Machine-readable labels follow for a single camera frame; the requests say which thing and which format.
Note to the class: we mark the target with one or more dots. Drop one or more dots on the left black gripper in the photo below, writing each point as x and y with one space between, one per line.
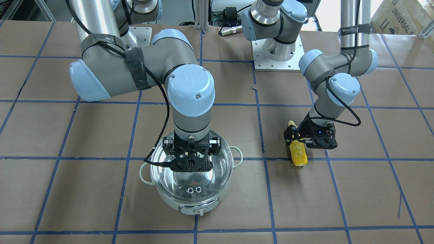
304 130

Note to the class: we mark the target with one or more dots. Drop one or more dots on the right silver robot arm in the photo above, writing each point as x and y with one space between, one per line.
110 67

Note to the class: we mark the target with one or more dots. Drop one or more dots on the cardboard box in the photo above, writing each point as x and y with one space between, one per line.
402 17

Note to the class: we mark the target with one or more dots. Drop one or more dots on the pale green cooking pot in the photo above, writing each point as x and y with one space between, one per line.
193 193

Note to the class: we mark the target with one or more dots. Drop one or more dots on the silver cable connector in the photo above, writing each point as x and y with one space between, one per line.
231 31

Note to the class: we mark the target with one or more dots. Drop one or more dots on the black power brick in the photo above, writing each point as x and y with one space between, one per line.
230 16

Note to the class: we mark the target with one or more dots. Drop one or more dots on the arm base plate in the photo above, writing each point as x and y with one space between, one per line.
272 56
138 37

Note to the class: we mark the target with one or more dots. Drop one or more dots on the yellow corn cob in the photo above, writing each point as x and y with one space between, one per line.
297 149

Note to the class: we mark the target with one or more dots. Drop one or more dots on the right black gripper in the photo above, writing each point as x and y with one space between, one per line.
168 145

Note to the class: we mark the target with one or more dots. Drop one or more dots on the aluminium frame post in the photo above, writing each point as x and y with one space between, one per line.
201 9

